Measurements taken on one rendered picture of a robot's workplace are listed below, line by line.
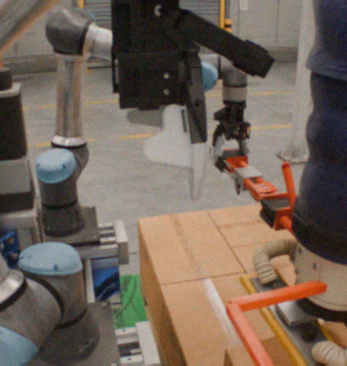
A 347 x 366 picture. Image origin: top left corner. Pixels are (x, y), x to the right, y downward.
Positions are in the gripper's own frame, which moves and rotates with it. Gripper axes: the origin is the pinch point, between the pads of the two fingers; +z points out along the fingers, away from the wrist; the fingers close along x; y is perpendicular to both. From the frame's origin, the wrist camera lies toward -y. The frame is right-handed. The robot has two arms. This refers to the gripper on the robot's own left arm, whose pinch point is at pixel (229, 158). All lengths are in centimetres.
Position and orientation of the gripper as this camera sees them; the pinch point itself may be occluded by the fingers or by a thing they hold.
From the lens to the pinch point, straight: 136.6
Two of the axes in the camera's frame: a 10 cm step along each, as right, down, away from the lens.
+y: 2.4, 4.2, -8.8
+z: 0.1, 9.0, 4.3
